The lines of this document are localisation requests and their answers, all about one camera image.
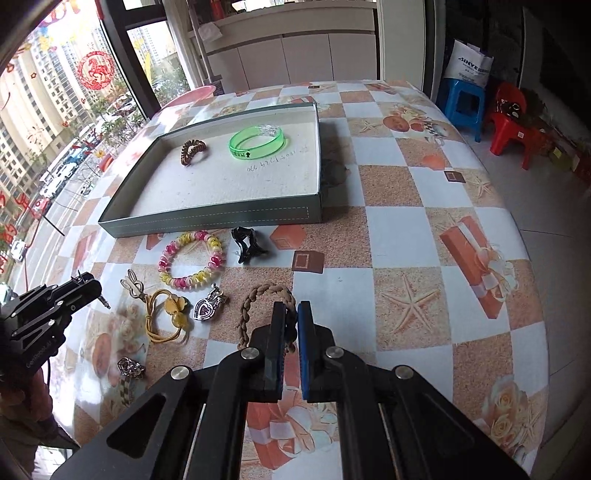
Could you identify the white shopping bag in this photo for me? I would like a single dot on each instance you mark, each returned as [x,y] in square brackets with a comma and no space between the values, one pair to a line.
[466,64]

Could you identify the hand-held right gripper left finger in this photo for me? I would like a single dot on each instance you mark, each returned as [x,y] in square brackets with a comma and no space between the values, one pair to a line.
[273,364]

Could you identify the red plastic chair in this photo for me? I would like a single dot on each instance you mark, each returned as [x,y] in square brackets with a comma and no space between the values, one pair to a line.
[512,127]

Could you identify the checkered printed tablecloth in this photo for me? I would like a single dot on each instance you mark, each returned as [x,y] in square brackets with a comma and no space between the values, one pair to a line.
[415,184]

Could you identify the silver heart pendant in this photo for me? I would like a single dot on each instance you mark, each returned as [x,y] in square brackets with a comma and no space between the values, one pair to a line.
[203,309]

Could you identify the white pole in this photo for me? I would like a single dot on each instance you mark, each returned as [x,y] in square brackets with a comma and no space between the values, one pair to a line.
[202,55]

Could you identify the black hair claw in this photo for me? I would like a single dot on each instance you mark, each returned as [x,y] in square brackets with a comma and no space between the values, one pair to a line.
[247,251]

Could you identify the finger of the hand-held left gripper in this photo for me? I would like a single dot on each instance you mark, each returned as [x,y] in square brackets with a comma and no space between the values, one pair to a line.
[76,293]
[51,323]

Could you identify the white cabinet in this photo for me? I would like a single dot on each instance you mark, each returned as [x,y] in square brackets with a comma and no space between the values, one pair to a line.
[300,60]

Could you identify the white cloth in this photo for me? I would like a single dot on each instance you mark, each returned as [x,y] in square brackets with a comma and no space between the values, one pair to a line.
[210,31]

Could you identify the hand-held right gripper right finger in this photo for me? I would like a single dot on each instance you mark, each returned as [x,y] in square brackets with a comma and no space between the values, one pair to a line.
[304,364]

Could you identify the blue plastic stool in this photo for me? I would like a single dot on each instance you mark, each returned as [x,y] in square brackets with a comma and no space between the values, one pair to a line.
[461,92]

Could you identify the red horse window decal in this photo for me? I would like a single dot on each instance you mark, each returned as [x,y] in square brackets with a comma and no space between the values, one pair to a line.
[94,69]

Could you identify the green cardboard box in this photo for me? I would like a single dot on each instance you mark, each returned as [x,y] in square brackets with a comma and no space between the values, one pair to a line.
[561,159]

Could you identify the pink plastic basin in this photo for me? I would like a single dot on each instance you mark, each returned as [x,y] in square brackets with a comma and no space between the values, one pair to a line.
[194,94]

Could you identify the grey-green cardboard tray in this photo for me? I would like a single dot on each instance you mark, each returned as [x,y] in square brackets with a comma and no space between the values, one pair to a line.
[207,194]

